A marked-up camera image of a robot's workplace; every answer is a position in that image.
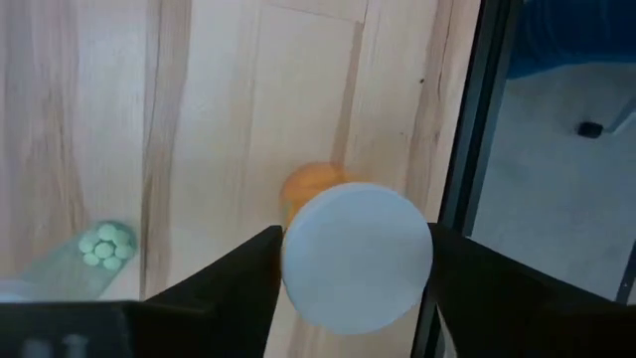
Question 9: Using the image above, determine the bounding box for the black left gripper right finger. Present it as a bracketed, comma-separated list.
[421, 222, 636, 358]

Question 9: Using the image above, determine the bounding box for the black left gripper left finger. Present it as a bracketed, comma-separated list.
[0, 225, 285, 358]

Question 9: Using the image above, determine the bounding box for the green pill bottle white cap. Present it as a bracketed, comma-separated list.
[0, 220, 139, 303]

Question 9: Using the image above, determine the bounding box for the orange pill bottle white cap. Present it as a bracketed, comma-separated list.
[278, 161, 434, 337]

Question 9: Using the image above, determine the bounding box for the small black caster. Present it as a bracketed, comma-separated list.
[575, 120, 605, 139]

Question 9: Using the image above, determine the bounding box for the grey furniture leg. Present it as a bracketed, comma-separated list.
[610, 96, 636, 135]

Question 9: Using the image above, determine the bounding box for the dark blue container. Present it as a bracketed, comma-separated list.
[506, 0, 636, 81]

